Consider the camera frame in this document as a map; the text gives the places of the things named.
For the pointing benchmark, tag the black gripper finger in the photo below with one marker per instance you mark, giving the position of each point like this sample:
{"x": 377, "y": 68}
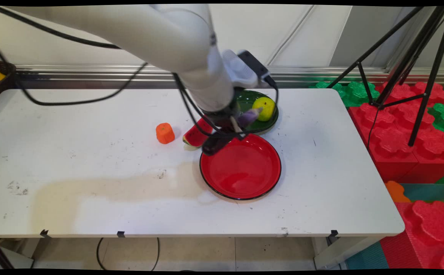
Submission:
{"x": 237, "y": 128}
{"x": 222, "y": 133}

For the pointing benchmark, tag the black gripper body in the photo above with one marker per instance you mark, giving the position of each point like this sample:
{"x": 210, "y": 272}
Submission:
{"x": 222, "y": 116}

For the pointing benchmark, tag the purple toy eggplant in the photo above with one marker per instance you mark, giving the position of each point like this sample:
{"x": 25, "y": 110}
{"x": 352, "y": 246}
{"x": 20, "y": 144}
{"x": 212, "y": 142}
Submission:
{"x": 214, "y": 146}

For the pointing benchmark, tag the orange toy fruit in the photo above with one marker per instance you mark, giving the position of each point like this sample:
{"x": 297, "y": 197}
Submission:
{"x": 165, "y": 133}

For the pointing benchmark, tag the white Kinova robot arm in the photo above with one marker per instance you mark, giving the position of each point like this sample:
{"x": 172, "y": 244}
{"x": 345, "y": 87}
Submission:
{"x": 149, "y": 34}

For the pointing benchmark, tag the toy watermelon slice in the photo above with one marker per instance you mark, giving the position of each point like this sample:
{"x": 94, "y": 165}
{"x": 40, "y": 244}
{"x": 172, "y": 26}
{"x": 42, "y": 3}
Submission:
{"x": 193, "y": 137}

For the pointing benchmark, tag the dark green plate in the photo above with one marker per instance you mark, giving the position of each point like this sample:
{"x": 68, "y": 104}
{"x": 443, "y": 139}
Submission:
{"x": 269, "y": 124}

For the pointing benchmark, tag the yellow-green toy lemon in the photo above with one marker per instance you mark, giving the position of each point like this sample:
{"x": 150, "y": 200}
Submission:
{"x": 268, "y": 105}

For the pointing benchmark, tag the red plate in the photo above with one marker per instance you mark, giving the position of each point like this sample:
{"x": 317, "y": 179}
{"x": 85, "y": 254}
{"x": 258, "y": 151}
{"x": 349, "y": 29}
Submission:
{"x": 245, "y": 172}

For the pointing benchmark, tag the black table clip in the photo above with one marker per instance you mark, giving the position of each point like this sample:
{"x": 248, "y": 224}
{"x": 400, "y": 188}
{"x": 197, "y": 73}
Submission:
{"x": 44, "y": 233}
{"x": 334, "y": 233}
{"x": 120, "y": 234}

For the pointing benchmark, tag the white table leg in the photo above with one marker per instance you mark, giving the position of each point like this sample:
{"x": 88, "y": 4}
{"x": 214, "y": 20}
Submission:
{"x": 344, "y": 250}

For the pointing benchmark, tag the orange foam piece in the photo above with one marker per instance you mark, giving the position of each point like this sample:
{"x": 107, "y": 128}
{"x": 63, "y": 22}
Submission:
{"x": 397, "y": 191}

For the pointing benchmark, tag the black tripod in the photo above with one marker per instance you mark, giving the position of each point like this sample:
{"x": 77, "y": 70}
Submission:
{"x": 432, "y": 76}

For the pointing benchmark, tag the teal foam mat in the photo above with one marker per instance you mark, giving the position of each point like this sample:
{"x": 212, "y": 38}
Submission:
{"x": 430, "y": 192}

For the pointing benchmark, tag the dark wicker basket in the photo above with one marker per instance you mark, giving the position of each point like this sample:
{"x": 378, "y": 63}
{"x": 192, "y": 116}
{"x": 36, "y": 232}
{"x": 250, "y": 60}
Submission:
{"x": 4, "y": 74}

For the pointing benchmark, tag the dark stand leg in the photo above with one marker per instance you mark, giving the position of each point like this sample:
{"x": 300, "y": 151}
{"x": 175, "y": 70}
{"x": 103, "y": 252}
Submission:
{"x": 0, "y": 252}

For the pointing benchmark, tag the white ribbed camera mount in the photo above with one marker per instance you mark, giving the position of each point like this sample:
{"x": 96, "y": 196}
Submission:
{"x": 241, "y": 70}

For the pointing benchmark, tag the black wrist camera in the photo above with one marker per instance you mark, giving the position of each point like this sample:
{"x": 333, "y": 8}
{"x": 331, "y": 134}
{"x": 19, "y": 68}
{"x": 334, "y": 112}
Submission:
{"x": 254, "y": 65}

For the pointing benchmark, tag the aluminium wall rail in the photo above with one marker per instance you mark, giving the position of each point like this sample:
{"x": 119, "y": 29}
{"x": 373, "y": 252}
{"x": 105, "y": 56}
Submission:
{"x": 321, "y": 72}

